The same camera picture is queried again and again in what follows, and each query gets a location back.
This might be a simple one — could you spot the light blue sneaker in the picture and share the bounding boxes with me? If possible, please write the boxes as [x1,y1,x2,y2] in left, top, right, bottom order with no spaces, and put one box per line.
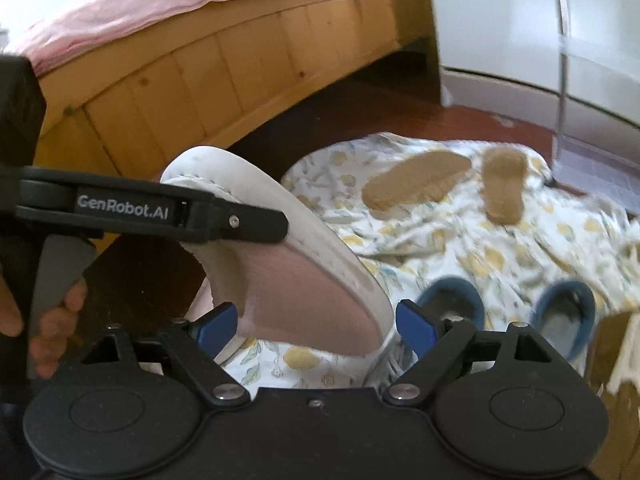
[530,280,597,361]
[416,276,486,356]

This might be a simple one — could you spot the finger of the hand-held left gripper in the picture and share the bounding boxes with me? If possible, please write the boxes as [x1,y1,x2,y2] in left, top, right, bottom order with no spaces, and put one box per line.
[187,195,290,245]

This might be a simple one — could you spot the white wardrobe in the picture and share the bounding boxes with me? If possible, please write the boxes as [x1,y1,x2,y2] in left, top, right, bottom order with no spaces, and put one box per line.
[422,0,640,126]

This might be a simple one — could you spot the wooden bed frame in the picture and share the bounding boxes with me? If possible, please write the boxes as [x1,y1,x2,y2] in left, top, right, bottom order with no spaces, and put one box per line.
[30,0,441,261]

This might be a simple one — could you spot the translucent amber jelly slipper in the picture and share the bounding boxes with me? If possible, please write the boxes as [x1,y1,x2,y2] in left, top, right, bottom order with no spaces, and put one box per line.
[481,147,530,226]
[361,152,473,213]

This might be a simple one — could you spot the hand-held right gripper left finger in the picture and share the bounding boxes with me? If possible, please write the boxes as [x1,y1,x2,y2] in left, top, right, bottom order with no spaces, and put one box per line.
[80,302,251,407]

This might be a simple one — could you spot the pink bed sheet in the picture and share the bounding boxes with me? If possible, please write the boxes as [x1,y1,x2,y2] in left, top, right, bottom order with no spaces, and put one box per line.
[10,0,426,76]

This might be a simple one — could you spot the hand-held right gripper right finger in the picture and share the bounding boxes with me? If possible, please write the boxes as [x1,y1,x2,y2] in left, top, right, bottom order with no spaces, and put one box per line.
[385,299,557,407]

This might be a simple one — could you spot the person's left hand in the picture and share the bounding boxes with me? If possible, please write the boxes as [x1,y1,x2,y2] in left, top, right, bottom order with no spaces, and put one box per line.
[0,277,89,381]

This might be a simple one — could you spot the clear plastic shoe rack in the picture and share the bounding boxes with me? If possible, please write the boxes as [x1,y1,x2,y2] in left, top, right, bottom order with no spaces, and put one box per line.
[547,0,640,201]

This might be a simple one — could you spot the lemon print cloth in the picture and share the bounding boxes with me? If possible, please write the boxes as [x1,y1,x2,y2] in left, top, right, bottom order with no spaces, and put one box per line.
[215,132,640,391]

